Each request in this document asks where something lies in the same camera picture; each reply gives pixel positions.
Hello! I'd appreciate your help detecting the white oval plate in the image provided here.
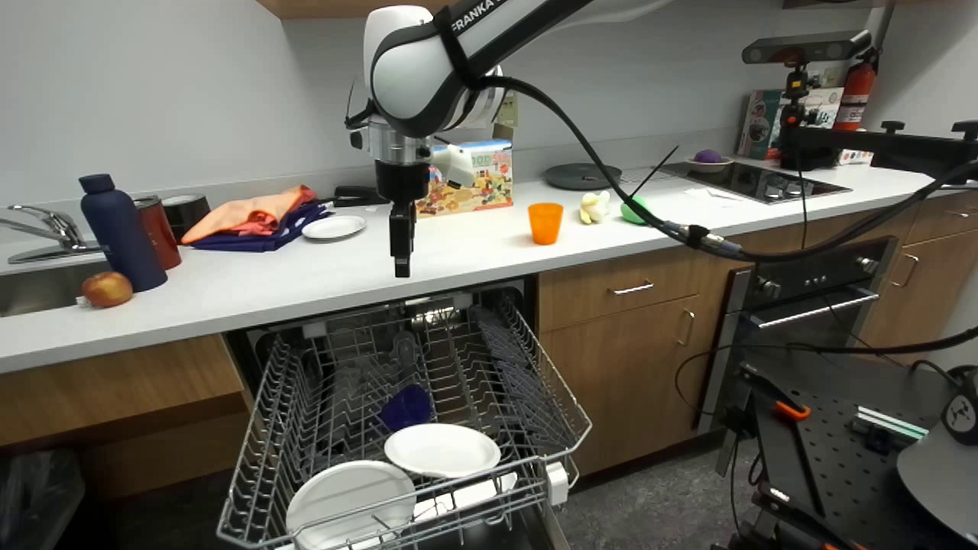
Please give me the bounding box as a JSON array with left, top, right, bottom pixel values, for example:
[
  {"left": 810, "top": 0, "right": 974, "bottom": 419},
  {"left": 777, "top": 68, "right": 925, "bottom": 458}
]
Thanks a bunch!
[{"left": 383, "top": 422, "right": 505, "bottom": 484}]

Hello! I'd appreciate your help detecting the white printed sign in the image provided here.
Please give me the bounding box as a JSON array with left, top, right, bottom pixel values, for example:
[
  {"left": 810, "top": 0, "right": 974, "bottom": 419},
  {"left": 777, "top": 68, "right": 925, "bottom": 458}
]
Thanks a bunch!
[{"left": 798, "top": 83, "right": 847, "bottom": 132}]

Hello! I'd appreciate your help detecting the navy blue water bottle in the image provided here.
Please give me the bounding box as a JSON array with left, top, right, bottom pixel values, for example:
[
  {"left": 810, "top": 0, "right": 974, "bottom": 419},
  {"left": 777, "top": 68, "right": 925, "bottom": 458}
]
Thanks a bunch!
[{"left": 76, "top": 170, "right": 172, "bottom": 294}]

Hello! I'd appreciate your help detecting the green and white tube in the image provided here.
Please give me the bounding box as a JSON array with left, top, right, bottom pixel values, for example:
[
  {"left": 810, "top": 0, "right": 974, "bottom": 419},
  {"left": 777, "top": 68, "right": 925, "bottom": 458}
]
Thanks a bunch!
[{"left": 851, "top": 402, "right": 931, "bottom": 444}]

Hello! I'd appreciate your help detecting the silver drawer handle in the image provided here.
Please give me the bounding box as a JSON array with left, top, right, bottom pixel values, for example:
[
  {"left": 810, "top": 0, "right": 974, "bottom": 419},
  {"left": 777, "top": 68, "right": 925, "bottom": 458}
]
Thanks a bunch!
[{"left": 609, "top": 278, "right": 659, "bottom": 300}]

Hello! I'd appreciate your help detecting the wooden cabinet door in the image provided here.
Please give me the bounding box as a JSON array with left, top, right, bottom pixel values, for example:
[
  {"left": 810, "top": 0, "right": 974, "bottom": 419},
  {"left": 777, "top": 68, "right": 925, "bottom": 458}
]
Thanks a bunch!
[{"left": 537, "top": 295, "right": 721, "bottom": 480}]

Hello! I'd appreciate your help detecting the wooden cabinet panel beside dishwasher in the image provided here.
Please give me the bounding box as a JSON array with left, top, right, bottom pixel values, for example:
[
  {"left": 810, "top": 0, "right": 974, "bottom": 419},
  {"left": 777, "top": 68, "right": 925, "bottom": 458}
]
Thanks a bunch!
[{"left": 0, "top": 333, "right": 254, "bottom": 502}]

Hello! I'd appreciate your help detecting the grey round disc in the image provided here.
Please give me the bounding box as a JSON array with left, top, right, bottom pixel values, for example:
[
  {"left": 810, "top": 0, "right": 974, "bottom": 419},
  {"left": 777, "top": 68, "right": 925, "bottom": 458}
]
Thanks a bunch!
[{"left": 893, "top": 424, "right": 978, "bottom": 550}]

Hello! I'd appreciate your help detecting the framed picture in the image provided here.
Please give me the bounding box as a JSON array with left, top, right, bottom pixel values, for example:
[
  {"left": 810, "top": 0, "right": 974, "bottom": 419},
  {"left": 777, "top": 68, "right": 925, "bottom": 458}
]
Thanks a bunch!
[{"left": 733, "top": 87, "right": 787, "bottom": 161}]

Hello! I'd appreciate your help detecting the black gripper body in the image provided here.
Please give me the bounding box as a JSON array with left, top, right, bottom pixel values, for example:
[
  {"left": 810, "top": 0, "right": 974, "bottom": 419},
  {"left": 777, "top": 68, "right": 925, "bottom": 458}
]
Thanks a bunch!
[{"left": 373, "top": 157, "right": 432, "bottom": 209}]

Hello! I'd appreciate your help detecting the black built-in oven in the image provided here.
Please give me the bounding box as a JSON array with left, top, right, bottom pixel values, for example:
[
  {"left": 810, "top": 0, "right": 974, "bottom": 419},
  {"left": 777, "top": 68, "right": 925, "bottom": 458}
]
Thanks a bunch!
[{"left": 696, "top": 235, "right": 899, "bottom": 438}]

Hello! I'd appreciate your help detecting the small white plate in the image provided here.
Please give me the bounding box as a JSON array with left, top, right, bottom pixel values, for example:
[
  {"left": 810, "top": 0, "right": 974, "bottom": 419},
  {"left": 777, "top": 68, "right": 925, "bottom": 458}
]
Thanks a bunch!
[{"left": 300, "top": 215, "right": 366, "bottom": 243}]

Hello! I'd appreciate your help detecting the beige wall switch plate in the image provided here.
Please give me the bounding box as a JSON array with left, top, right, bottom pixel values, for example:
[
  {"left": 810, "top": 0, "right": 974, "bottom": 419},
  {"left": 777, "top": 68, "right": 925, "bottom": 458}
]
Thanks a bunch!
[{"left": 492, "top": 92, "right": 522, "bottom": 143}]

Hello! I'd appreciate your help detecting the large white plate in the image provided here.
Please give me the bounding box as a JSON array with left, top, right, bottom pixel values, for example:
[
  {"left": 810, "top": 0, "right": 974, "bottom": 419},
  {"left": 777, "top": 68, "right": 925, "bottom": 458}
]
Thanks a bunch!
[{"left": 284, "top": 458, "right": 419, "bottom": 550}]

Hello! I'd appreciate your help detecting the bin with clear liner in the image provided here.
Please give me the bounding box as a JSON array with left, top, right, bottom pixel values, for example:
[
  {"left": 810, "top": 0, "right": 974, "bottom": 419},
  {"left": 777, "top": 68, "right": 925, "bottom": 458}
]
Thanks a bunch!
[{"left": 0, "top": 447, "right": 89, "bottom": 550}]

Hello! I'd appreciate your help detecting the wire dishwasher rack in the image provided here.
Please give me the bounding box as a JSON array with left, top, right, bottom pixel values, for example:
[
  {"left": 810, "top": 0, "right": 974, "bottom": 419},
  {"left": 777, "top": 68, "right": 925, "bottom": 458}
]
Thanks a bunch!
[{"left": 213, "top": 286, "right": 594, "bottom": 550}]

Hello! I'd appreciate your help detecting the wooden cabinet beside oven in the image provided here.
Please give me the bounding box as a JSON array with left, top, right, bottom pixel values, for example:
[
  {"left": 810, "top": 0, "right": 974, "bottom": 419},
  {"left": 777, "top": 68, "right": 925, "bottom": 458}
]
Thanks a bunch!
[{"left": 849, "top": 195, "right": 978, "bottom": 370}]

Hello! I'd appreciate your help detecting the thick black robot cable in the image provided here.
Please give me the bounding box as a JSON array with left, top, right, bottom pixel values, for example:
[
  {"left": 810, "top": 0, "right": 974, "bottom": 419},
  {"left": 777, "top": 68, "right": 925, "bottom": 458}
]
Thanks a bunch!
[{"left": 485, "top": 69, "right": 978, "bottom": 264}]

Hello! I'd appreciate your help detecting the black cooktop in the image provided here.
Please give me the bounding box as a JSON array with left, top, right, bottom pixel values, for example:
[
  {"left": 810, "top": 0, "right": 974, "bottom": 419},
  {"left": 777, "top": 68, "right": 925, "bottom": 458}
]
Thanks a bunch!
[{"left": 666, "top": 160, "right": 851, "bottom": 206}]

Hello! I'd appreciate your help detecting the silver cabinet handle beside oven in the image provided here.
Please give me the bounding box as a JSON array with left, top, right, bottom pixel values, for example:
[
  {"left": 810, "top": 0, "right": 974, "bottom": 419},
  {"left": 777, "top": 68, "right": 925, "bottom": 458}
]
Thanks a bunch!
[{"left": 893, "top": 249, "right": 921, "bottom": 294}]

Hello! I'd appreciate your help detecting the green toy pear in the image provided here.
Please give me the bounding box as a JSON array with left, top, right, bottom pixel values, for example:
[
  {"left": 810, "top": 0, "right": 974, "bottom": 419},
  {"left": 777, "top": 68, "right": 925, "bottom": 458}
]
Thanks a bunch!
[{"left": 618, "top": 195, "right": 655, "bottom": 229}]

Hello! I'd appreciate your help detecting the black stereo camera on stand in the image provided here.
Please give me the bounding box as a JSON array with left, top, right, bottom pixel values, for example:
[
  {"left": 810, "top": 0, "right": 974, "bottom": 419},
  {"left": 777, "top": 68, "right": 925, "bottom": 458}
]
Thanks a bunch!
[{"left": 738, "top": 27, "right": 863, "bottom": 132}]

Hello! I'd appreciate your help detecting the colourful cardboard game box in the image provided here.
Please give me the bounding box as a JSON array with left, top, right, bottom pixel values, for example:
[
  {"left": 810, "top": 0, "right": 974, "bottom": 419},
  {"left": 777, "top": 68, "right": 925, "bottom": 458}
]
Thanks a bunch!
[{"left": 415, "top": 139, "right": 515, "bottom": 221}]

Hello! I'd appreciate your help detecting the steel sink basin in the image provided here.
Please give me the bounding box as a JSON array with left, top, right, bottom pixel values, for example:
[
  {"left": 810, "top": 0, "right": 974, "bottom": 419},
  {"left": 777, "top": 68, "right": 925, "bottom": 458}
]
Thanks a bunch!
[{"left": 0, "top": 256, "right": 104, "bottom": 321}]

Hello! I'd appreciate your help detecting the black perforated robot table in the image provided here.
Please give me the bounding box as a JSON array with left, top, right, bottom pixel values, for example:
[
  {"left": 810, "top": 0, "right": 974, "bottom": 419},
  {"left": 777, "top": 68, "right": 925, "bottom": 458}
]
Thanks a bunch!
[{"left": 746, "top": 349, "right": 978, "bottom": 550}]

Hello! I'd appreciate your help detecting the orange fruit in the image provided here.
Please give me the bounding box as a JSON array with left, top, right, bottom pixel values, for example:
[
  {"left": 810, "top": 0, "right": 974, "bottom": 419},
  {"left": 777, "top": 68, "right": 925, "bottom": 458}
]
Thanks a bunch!
[{"left": 80, "top": 269, "right": 138, "bottom": 312}]

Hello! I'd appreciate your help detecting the orange cloth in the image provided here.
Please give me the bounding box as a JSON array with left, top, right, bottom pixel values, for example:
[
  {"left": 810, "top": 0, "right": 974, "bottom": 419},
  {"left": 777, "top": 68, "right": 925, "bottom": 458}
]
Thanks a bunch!
[{"left": 179, "top": 184, "right": 316, "bottom": 249}]

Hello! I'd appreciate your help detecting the wooden drawer front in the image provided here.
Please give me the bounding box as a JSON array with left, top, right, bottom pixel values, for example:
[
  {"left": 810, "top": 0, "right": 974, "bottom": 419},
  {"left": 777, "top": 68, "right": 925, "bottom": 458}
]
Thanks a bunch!
[{"left": 535, "top": 243, "right": 737, "bottom": 335}]

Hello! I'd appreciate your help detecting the dark blue cloth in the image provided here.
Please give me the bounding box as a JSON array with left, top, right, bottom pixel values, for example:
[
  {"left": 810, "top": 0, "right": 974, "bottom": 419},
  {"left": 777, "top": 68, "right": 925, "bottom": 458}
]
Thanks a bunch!
[{"left": 193, "top": 198, "right": 333, "bottom": 255}]

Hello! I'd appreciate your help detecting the orange plastic cup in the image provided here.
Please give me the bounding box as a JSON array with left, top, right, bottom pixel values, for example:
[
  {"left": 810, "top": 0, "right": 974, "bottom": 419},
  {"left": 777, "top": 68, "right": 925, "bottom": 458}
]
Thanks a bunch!
[{"left": 524, "top": 198, "right": 566, "bottom": 249}]

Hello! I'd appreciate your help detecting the red metal tumbler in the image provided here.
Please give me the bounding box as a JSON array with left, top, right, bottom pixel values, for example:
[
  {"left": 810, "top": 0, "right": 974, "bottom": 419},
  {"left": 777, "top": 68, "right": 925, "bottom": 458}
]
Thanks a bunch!
[{"left": 135, "top": 194, "right": 182, "bottom": 272}]

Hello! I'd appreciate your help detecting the blue plastic cup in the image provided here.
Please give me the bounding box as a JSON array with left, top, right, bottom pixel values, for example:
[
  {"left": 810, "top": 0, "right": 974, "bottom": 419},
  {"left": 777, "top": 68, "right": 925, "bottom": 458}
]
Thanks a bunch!
[{"left": 376, "top": 381, "right": 437, "bottom": 435}]

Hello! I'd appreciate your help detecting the silver cabinet door handle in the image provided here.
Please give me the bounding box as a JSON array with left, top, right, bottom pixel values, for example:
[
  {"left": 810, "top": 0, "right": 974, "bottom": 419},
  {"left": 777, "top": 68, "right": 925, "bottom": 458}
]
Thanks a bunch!
[{"left": 672, "top": 305, "right": 701, "bottom": 351}]

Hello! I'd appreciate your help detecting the purple toy in bowl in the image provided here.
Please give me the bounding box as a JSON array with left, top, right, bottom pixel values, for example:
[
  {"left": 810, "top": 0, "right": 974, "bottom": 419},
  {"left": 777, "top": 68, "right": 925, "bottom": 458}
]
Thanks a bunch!
[{"left": 690, "top": 148, "right": 733, "bottom": 174}]

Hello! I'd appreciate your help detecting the black round device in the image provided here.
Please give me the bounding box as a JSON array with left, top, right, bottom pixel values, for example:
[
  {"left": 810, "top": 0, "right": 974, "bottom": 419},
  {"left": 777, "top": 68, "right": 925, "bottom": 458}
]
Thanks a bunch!
[{"left": 931, "top": 364, "right": 978, "bottom": 448}]

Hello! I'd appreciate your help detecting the red fire extinguisher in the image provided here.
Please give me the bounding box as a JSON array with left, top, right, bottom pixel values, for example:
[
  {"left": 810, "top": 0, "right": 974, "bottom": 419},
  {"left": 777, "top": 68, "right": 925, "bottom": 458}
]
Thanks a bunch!
[{"left": 834, "top": 41, "right": 879, "bottom": 136}]

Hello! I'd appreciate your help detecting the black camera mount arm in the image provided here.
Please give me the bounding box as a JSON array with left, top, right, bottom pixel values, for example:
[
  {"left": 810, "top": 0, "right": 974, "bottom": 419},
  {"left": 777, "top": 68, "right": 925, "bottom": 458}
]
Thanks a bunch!
[{"left": 778, "top": 120, "right": 978, "bottom": 178}]

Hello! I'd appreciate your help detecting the chrome sink faucet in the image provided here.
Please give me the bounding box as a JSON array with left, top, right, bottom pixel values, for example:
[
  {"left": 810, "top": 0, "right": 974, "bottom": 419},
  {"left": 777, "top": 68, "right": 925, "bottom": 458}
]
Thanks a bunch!
[{"left": 0, "top": 198, "right": 104, "bottom": 269}]

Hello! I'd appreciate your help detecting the black bowl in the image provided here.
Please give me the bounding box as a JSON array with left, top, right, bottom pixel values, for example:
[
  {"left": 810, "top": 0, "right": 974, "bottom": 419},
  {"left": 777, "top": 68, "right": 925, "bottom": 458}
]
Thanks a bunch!
[{"left": 537, "top": 160, "right": 624, "bottom": 195}]

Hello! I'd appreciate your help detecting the black clamp with orange handle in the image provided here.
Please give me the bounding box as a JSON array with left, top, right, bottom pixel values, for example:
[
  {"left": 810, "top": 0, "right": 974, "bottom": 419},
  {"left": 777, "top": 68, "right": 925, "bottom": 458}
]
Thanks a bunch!
[{"left": 733, "top": 361, "right": 815, "bottom": 438}]

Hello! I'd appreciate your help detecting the pale yellow toy vegetable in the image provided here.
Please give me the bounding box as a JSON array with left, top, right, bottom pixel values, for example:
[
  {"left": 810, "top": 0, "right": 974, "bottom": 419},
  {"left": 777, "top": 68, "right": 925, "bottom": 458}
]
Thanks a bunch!
[{"left": 574, "top": 188, "right": 614, "bottom": 229}]

